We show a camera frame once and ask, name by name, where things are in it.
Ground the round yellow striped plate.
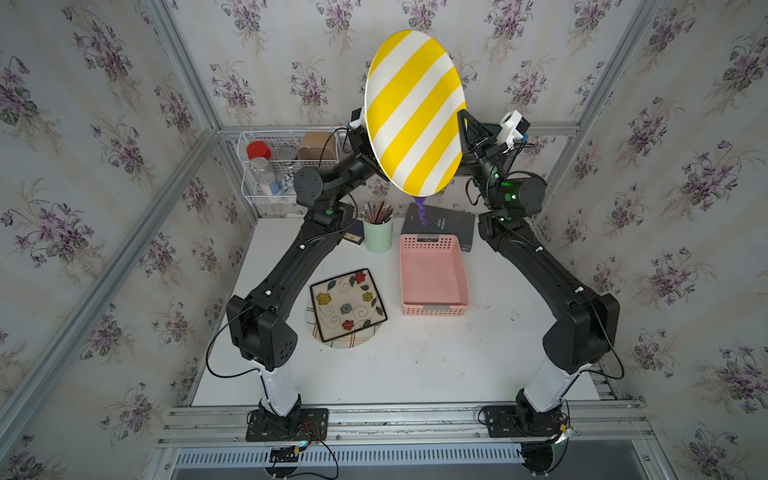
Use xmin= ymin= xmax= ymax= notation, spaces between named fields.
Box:
xmin=364 ymin=30 xmax=466 ymax=197

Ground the purple microfiber cloth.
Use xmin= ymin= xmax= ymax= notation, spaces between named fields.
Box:
xmin=414 ymin=196 xmax=428 ymax=226

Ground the square floral black-rimmed plate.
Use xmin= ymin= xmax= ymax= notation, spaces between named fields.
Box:
xmin=308 ymin=268 xmax=388 ymax=341

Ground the round plaid-striped white plate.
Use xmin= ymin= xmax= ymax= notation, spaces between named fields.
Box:
xmin=305 ymin=302 xmax=380 ymax=349

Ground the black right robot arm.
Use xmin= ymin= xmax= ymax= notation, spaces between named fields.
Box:
xmin=457 ymin=109 xmax=620 ymax=422

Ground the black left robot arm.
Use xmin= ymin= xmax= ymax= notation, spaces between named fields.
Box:
xmin=226 ymin=124 xmax=383 ymax=420

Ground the coloured pencils bundle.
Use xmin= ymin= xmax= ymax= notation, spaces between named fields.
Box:
xmin=361 ymin=201 xmax=394 ymax=225

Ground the dark grey notebook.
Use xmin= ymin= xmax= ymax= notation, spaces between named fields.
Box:
xmin=400 ymin=203 xmax=476 ymax=252

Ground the dark blue paperback book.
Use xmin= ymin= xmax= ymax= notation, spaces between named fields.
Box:
xmin=343 ymin=219 xmax=365 ymax=247

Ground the mint green pencil cup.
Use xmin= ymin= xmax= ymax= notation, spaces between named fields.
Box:
xmin=363 ymin=219 xmax=393 ymax=254

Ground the clear plastic bottle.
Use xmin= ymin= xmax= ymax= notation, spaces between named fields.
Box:
xmin=249 ymin=157 xmax=282 ymax=196

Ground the pink perforated plastic basket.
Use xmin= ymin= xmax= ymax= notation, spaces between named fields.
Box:
xmin=399 ymin=234 xmax=470 ymax=316

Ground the black mesh wall organizer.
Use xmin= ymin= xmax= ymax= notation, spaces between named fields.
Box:
xmin=481 ymin=123 xmax=501 ymax=137

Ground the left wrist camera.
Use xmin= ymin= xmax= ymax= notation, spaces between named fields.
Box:
xmin=347 ymin=108 xmax=365 ymax=131

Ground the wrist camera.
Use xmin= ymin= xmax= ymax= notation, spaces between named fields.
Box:
xmin=347 ymin=108 xmax=365 ymax=131
xmin=496 ymin=110 xmax=530 ymax=148

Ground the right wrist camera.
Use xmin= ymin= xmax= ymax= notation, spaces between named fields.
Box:
xmin=496 ymin=110 xmax=530 ymax=148

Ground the white wire wall basket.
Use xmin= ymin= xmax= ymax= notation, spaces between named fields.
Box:
xmin=233 ymin=128 xmax=344 ymax=205

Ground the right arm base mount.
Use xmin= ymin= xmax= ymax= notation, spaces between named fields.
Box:
xmin=477 ymin=405 xmax=569 ymax=439

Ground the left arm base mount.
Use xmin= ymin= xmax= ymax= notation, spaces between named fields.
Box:
xmin=245 ymin=405 xmax=329 ymax=442

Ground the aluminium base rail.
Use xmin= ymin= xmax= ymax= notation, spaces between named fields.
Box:
xmin=143 ymin=400 xmax=675 ymax=479

